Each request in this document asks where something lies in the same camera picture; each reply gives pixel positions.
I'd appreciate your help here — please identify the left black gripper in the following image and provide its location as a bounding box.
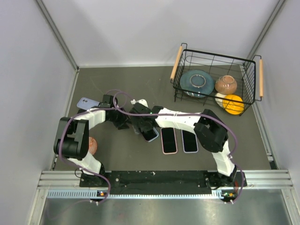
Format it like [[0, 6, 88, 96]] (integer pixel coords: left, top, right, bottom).
[[108, 105, 133, 129]]

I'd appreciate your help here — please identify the black phone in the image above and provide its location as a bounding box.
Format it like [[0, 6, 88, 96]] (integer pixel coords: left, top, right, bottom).
[[141, 128, 159, 142], [181, 130, 198, 153]]

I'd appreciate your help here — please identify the pink phone case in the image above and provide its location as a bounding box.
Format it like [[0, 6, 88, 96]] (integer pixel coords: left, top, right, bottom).
[[160, 126, 178, 155]]

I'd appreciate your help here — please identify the dark blue phone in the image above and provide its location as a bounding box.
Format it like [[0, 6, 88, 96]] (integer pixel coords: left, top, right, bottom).
[[161, 128, 177, 154]]

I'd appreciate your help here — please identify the lavender phone case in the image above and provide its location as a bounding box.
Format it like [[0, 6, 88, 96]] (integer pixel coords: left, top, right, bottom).
[[181, 129, 199, 154]]

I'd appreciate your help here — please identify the light blue phone case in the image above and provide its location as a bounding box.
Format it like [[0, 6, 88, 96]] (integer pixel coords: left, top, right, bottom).
[[133, 126, 159, 142]]

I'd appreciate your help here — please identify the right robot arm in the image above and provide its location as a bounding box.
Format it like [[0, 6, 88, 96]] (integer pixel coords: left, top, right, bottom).
[[129, 103, 237, 186]]

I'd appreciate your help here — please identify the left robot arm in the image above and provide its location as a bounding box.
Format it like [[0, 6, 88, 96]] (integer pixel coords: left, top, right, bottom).
[[53, 95, 131, 186]]

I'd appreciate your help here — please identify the red patterned bowl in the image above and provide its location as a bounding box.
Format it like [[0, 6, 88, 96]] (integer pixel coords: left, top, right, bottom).
[[89, 137, 98, 155]]

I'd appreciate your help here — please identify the blue ceramic plate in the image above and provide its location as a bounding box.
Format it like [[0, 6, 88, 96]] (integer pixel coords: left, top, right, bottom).
[[180, 70, 214, 98]]

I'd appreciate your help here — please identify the white small dish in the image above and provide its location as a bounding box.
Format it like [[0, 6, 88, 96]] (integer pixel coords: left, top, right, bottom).
[[215, 92, 226, 108]]

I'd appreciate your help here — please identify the yellow bowl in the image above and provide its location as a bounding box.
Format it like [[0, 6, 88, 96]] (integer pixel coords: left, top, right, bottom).
[[222, 94, 244, 115]]

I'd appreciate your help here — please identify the brown ceramic bowl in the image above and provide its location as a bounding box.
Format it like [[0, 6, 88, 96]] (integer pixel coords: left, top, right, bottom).
[[215, 75, 237, 95]]

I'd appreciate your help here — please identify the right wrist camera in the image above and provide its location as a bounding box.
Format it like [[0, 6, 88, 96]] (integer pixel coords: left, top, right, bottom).
[[130, 99, 148, 107]]

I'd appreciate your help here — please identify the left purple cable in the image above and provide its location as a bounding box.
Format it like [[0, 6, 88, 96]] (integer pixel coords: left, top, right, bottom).
[[45, 89, 132, 218]]

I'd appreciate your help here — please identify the purple cable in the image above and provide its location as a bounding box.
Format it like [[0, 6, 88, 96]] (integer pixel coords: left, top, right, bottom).
[[112, 91, 246, 204], [45, 89, 132, 218]]

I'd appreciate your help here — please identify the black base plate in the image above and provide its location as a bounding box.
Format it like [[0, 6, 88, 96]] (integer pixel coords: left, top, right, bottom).
[[79, 170, 237, 195]]

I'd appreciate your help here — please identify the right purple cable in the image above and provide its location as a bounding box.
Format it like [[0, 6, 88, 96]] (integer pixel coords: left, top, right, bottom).
[[112, 91, 246, 204]]

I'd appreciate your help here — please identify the black wire basket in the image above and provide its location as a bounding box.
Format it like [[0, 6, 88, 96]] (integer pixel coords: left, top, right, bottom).
[[170, 43, 263, 105]]

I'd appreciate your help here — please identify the white slotted cable duct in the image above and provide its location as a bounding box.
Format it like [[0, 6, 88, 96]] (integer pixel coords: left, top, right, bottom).
[[47, 189, 224, 200]]

